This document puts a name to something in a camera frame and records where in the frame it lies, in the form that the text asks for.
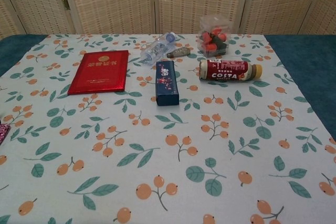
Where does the clear box of red caps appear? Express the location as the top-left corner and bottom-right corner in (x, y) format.
(197, 15), (233, 58)

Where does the small oval metallic trinket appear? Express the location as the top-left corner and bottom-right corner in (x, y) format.
(166, 47), (192, 58)

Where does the red Costa coffee bottle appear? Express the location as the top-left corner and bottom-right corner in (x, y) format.
(199, 59), (263, 81)

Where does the woven bamboo folding screen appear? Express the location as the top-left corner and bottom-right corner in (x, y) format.
(0, 0), (336, 40)

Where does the dark blue long box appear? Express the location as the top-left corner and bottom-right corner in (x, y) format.
(155, 60), (180, 106)

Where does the blue felt table cover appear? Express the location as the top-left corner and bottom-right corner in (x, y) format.
(0, 34), (336, 141)

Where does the pink patterned pouch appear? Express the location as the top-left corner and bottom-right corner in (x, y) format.
(0, 123), (12, 145)

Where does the red certificate folder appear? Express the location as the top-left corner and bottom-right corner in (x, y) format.
(67, 50), (130, 95)

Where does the clear plastic water bottle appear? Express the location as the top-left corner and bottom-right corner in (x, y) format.
(140, 31), (177, 65)

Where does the floral orange berry tablecloth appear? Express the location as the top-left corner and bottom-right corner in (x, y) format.
(0, 34), (336, 224)

